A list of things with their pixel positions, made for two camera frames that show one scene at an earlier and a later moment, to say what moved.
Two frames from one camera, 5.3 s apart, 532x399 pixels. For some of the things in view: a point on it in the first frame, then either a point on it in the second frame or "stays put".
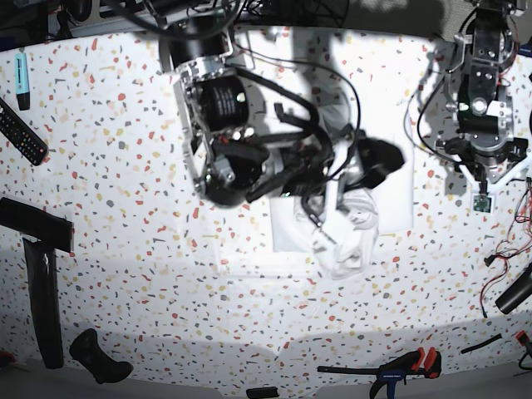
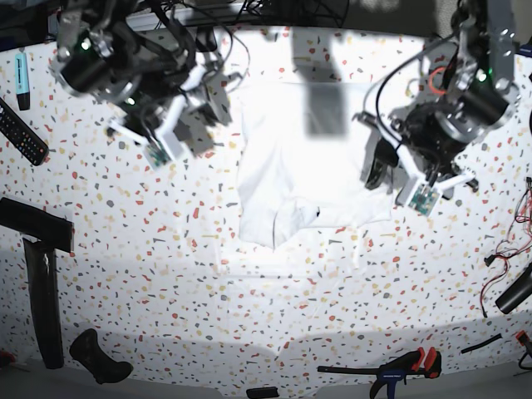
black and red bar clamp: [426, 362] stays put
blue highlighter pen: [22, 80] stays put
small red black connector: [523, 337] stays put
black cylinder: [517, 293] stays put
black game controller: [86, 349] stays put
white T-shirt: [342, 225] → [303, 160]
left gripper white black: [301, 167] → [167, 143]
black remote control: [20, 137] stays put
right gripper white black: [485, 166] → [417, 192]
